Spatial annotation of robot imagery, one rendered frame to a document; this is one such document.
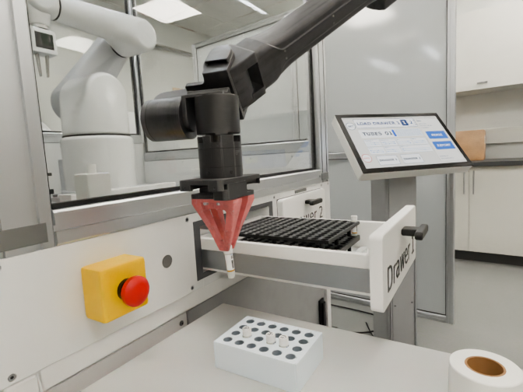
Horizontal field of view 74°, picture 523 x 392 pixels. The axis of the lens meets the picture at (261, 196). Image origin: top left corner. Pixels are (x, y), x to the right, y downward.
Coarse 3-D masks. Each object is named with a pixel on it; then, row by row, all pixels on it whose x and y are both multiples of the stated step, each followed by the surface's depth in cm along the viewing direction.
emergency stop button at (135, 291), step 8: (128, 280) 45; (136, 280) 45; (144, 280) 46; (128, 288) 44; (136, 288) 45; (144, 288) 46; (128, 296) 44; (136, 296) 45; (144, 296) 46; (128, 304) 45; (136, 304) 45
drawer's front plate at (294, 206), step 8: (312, 192) 106; (320, 192) 111; (280, 200) 91; (288, 200) 93; (296, 200) 97; (304, 200) 101; (280, 208) 91; (288, 208) 93; (296, 208) 97; (304, 208) 101; (312, 208) 106; (320, 208) 111; (288, 216) 93; (296, 216) 97
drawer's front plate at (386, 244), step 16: (384, 224) 54; (400, 224) 58; (384, 240) 48; (400, 240) 58; (384, 256) 48; (400, 256) 58; (384, 272) 48; (400, 272) 58; (384, 288) 48; (384, 304) 49
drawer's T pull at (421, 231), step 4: (424, 224) 60; (404, 228) 58; (408, 228) 58; (412, 228) 58; (416, 228) 58; (420, 228) 57; (424, 228) 57; (404, 232) 58; (408, 232) 57; (412, 232) 57; (416, 232) 55; (420, 232) 55; (424, 232) 56; (416, 236) 54; (420, 236) 54; (424, 236) 56
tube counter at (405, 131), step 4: (404, 128) 148; (408, 128) 148; (412, 128) 149; (416, 128) 149; (384, 132) 144; (388, 132) 144; (392, 132) 145; (396, 132) 145; (400, 132) 146; (404, 132) 146; (408, 132) 147; (412, 132) 147; (416, 132) 148; (420, 132) 148; (388, 136) 143; (392, 136) 143; (396, 136) 144; (400, 136) 144
